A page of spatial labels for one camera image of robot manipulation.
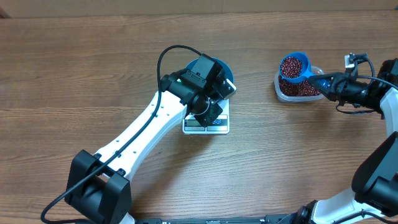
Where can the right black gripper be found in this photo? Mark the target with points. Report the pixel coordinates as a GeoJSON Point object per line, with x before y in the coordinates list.
{"type": "Point", "coordinates": [337, 86]}

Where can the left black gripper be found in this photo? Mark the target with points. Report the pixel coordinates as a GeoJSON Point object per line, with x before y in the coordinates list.
{"type": "Point", "coordinates": [206, 119]}

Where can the blue plastic measuring scoop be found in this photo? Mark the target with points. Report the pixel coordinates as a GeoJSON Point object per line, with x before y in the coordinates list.
{"type": "Point", "coordinates": [295, 68]}

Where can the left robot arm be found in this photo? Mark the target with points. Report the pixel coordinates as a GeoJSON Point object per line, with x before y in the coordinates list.
{"type": "Point", "coordinates": [99, 184]}

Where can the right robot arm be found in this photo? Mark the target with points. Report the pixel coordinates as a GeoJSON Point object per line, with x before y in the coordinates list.
{"type": "Point", "coordinates": [373, 190]}

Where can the white digital kitchen scale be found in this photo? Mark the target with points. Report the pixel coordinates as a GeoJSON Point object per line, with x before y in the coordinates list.
{"type": "Point", "coordinates": [219, 126]}

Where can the teal round bowl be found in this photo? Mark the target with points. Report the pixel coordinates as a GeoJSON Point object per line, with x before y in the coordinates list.
{"type": "Point", "coordinates": [227, 70]}

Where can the clear plastic food container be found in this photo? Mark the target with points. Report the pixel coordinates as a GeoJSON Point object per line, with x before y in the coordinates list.
{"type": "Point", "coordinates": [296, 93]}

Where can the red adzuki beans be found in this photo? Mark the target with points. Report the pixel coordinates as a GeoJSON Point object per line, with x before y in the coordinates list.
{"type": "Point", "coordinates": [294, 71]}

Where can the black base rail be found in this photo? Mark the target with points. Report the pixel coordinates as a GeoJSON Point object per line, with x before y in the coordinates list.
{"type": "Point", "coordinates": [268, 219]}

